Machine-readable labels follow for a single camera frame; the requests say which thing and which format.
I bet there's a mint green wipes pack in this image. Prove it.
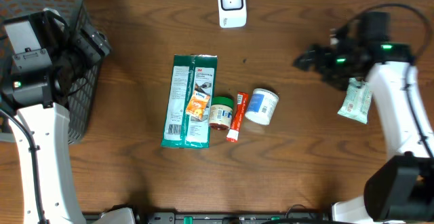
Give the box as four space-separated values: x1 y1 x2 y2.
338 78 372 124

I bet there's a white cotton swab tub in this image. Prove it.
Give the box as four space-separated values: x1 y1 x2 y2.
245 88 279 126

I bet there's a red white tube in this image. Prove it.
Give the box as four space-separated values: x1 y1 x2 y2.
226 92 249 143

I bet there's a green white gloves package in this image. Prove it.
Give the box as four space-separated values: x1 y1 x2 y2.
161 55 218 149

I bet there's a green lid cream jar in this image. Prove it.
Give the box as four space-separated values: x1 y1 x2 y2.
208 96 234 130

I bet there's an orange Kleenex tissue pack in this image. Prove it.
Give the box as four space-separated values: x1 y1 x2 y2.
185 90 211 120

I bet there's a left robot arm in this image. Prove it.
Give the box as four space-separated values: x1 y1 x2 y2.
1 8 111 223

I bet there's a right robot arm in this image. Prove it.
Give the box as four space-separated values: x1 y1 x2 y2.
294 5 433 223

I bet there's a white barcode scanner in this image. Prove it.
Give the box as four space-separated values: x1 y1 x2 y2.
218 0 247 29

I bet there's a grey plastic mesh basket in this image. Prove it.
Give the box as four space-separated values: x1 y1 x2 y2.
1 0 102 144

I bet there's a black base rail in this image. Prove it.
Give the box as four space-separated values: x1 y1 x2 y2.
136 209 329 224

